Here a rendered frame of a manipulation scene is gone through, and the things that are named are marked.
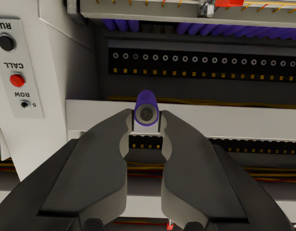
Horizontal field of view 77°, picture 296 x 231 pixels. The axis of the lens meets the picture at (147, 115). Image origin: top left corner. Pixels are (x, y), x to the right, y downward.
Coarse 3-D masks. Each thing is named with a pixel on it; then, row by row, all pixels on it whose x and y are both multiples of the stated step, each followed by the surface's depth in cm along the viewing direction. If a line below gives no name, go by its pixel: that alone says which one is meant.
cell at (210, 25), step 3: (207, 24) 29; (210, 24) 28; (213, 24) 27; (216, 24) 27; (204, 27) 30; (207, 27) 29; (210, 27) 29; (213, 27) 29; (201, 30) 32; (204, 30) 31; (207, 30) 30; (210, 30) 30; (201, 33) 33; (204, 33) 32; (207, 33) 32
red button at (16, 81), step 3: (12, 75) 22; (15, 75) 22; (18, 75) 22; (12, 78) 23; (15, 78) 23; (18, 78) 22; (21, 78) 23; (12, 81) 23; (15, 81) 23; (18, 81) 23; (21, 81) 23; (15, 84) 23; (18, 84) 23; (21, 84) 23
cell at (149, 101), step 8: (144, 96) 15; (152, 96) 16; (136, 104) 14; (144, 104) 13; (152, 104) 13; (136, 112) 13; (144, 112) 13; (152, 112) 13; (136, 120) 13; (144, 120) 13; (152, 120) 13
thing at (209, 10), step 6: (210, 0) 19; (216, 0) 17; (222, 0) 16; (228, 0) 15; (234, 0) 14; (240, 0) 14; (210, 6) 21; (222, 6) 18; (228, 6) 17; (210, 12) 21
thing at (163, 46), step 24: (48, 0) 20; (72, 0) 23; (288, 0) 23; (72, 24) 26; (96, 24) 36; (144, 48) 37; (168, 48) 38; (192, 48) 38; (216, 48) 38; (240, 48) 38; (264, 48) 38; (288, 48) 38
